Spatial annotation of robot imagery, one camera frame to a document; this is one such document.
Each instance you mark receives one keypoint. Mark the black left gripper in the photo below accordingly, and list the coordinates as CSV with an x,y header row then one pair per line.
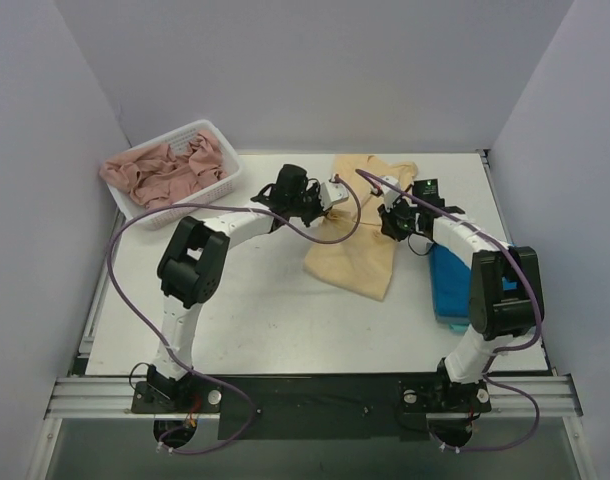
x,y
310,203

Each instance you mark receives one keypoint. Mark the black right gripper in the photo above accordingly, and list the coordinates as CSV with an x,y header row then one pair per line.
x,y
394,223

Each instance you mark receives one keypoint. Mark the yellow t shirt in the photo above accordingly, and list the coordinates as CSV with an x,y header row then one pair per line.
x,y
362,264

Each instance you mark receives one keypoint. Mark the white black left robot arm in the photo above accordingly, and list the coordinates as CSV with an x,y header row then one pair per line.
x,y
192,265

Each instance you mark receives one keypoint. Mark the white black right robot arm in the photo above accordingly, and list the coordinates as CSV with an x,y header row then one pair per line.
x,y
505,308

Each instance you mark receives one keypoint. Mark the blue folded t shirt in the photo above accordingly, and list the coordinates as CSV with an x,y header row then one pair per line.
x,y
450,285

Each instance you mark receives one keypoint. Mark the teal folded t shirt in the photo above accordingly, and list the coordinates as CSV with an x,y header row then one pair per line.
x,y
458,328

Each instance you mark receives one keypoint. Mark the white plastic perforated basket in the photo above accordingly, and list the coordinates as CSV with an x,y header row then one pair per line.
x,y
178,139

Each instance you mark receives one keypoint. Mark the pink crumpled t shirt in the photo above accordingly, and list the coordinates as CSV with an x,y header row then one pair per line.
x,y
156,176

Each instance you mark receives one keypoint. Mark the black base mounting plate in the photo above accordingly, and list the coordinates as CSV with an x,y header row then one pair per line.
x,y
320,424

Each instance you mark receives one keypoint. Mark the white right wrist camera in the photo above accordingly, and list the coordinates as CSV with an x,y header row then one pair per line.
x,y
387,188

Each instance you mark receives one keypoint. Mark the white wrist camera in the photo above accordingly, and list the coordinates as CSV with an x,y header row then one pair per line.
x,y
387,188
332,193

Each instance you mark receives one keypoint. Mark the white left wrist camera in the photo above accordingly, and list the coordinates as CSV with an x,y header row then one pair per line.
x,y
332,193

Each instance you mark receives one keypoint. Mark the aluminium front frame rail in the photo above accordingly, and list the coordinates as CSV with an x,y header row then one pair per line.
x,y
514,396

